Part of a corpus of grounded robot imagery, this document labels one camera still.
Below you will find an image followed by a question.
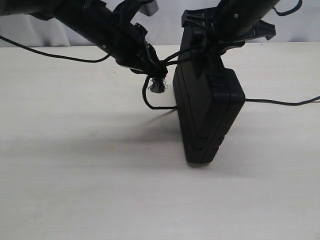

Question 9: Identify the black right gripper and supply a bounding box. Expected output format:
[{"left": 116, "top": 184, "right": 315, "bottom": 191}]
[{"left": 181, "top": 0, "right": 277, "bottom": 75}]

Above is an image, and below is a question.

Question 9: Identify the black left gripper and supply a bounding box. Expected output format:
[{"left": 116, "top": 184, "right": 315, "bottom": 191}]
[{"left": 53, "top": 0, "right": 160, "bottom": 75}]

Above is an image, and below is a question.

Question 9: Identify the black rope with loop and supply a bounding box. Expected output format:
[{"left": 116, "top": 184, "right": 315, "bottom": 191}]
[{"left": 141, "top": 44, "right": 320, "bottom": 111}]

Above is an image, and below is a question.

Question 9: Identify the black plastic carrying case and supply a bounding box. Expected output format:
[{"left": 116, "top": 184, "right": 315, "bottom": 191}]
[{"left": 172, "top": 27, "right": 245, "bottom": 165}]

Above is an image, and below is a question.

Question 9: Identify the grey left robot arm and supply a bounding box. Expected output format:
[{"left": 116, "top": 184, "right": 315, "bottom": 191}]
[{"left": 0, "top": 0, "right": 161, "bottom": 76}]

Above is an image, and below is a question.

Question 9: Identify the white backdrop curtain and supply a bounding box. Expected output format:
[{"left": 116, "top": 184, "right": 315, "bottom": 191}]
[{"left": 0, "top": 0, "right": 320, "bottom": 47}]

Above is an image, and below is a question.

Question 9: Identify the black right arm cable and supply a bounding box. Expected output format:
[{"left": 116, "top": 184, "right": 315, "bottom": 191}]
[{"left": 272, "top": 0, "right": 304, "bottom": 17}]

